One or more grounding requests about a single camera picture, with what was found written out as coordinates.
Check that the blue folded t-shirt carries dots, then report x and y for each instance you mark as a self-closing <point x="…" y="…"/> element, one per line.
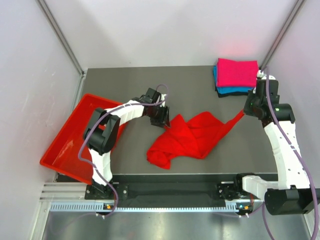
<point x="235" y="78"/>

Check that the aluminium front rail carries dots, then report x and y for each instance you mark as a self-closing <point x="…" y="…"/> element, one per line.
<point x="76" y="197"/>

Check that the black folded t-shirt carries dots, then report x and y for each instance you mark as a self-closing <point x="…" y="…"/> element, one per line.
<point x="232" y="95"/>

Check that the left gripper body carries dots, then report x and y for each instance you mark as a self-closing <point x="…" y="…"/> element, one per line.
<point x="157" y="115"/>

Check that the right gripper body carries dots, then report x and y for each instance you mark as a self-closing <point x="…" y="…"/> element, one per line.
<point x="250" y="104"/>

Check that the red t-shirt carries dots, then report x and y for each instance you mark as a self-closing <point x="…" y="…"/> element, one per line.
<point x="194" y="138"/>

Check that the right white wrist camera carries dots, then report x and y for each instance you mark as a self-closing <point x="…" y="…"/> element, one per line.
<point x="261" y="75"/>

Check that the aluminium frame post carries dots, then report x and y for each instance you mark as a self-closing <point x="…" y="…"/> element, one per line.
<point x="60" y="35"/>
<point x="294" y="12"/>

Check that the red plastic bin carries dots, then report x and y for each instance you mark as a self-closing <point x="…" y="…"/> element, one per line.
<point x="62" y="154"/>

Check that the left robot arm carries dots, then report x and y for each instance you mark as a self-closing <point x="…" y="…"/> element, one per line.
<point x="100" y="135"/>

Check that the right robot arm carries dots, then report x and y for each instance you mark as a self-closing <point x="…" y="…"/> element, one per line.
<point x="291" y="193"/>

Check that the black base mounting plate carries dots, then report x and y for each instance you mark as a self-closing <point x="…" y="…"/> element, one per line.
<point x="170" y="190"/>

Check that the right aluminium frame post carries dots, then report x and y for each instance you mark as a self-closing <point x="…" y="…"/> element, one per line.
<point x="294" y="12"/>

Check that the left aluminium frame post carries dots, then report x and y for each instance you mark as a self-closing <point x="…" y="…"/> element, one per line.
<point x="60" y="35"/>

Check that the pink folded t-shirt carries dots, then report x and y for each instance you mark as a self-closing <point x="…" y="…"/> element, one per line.
<point x="232" y="73"/>

